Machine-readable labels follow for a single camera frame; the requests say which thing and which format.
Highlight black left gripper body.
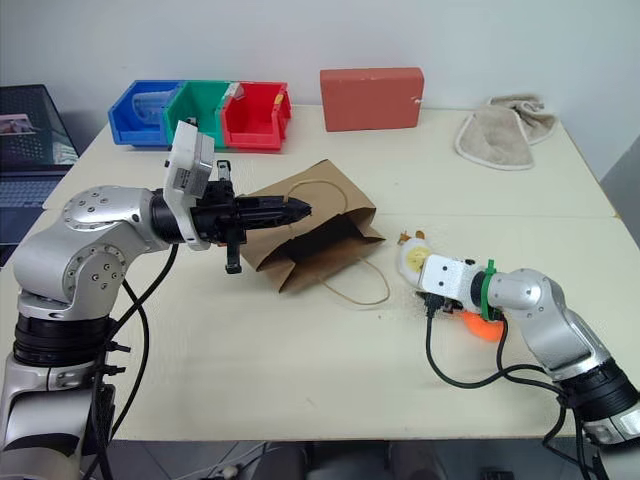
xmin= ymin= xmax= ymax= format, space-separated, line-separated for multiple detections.
xmin=192 ymin=159 xmax=251 ymax=275

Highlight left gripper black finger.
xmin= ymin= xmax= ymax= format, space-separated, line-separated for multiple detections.
xmin=249 ymin=196 xmax=314 ymax=216
xmin=249 ymin=213 xmax=312 ymax=232

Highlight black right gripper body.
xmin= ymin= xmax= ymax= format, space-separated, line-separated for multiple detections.
xmin=417 ymin=292 xmax=464 ymax=316

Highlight white and yellow plush toy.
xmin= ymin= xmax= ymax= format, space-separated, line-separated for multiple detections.
xmin=397 ymin=229 xmax=436 ymax=292

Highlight brown paper bag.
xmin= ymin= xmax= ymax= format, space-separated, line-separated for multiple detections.
xmin=239 ymin=159 xmax=392 ymax=309

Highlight orange plush toy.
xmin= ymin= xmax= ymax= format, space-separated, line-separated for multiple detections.
xmin=459 ymin=310 xmax=506 ymax=344

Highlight red plastic storage bin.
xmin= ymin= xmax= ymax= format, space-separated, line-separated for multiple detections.
xmin=219 ymin=81 xmax=293 ymax=154

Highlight green plastic storage bin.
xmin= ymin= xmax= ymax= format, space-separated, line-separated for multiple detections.
xmin=163 ymin=79 xmax=236 ymax=150

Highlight clear plastic cup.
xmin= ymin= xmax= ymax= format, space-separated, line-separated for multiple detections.
xmin=130 ymin=89 xmax=174 ymax=126

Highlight blue plastic storage bin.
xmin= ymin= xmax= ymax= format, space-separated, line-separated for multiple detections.
xmin=107 ymin=79 xmax=184 ymax=150

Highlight red-orange foam block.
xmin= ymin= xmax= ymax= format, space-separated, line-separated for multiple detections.
xmin=319 ymin=67 xmax=426 ymax=133

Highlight beige terry cloth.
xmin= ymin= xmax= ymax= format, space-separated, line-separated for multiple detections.
xmin=453 ymin=107 xmax=536 ymax=172
xmin=487 ymin=93 xmax=559 ymax=146

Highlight dark rounded floor object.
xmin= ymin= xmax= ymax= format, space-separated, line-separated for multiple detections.
xmin=304 ymin=440 xmax=451 ymax=480

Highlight dark laptop computer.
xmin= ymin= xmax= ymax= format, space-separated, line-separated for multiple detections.
xmin=0 ymin=83 xmax=81 ymax=267

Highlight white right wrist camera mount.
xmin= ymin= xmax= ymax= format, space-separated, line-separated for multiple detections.
xmin=418 ymin=253 xmax=476 ymax=306

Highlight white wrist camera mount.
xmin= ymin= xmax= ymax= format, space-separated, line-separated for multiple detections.
xmin=418 ymin=253 xmax=476 ymax=306
xmin=163 ymin=119 xmax=217 ymax=251

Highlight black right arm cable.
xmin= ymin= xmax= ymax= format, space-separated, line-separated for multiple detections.
xmin=424 ymin=299 xmax=571 ymax=401

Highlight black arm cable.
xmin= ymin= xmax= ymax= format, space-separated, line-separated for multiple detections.
xmin=424 ymin=299 xmax=571 ymax=401
xmin=82 ymin=242 xmax=181 ymax=480

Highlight green cable tie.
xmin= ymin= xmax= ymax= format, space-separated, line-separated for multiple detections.
xmin=480 ymin=258 xmax=501 ymax=321

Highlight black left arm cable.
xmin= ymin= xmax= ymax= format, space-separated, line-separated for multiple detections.
xmin=82 ymin=242 xmax=181 ymax=480

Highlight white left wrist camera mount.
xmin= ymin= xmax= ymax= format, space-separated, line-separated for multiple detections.
xmin=163 ymin=119 xmax=217 ymax=251

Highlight white floor cables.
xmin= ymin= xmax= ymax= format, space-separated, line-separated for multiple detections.
xmin=209 ymin=442 xmax=271 ymax=480

